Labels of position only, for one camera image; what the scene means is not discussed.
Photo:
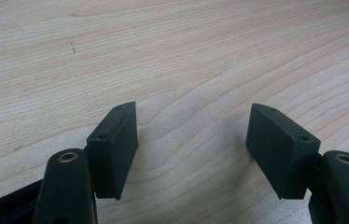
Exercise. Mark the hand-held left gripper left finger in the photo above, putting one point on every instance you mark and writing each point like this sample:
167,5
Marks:
113,152

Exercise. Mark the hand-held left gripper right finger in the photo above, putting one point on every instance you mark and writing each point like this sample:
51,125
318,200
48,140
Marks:
280,149

